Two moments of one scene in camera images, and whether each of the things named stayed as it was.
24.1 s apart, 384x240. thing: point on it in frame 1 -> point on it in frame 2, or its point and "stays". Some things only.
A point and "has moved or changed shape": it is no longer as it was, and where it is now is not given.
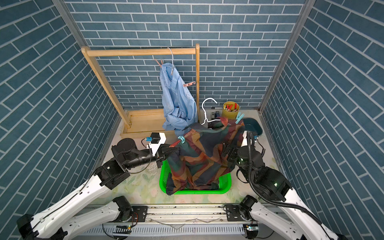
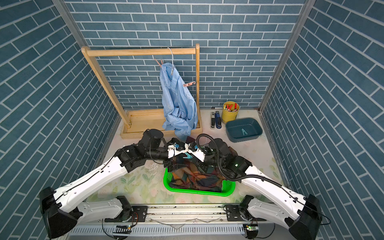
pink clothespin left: [161, 62] stays
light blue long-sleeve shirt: [180, 107] stays
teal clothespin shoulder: [182, 139] has moved or changed shape
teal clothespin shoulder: [239, 117] has moved or changed shape
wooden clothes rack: [139, 123] stays
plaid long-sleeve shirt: [198, 163] has moved or changed shape
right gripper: [225, 150] -> [200, 164]
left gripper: [160, 156] -> [168, 163]
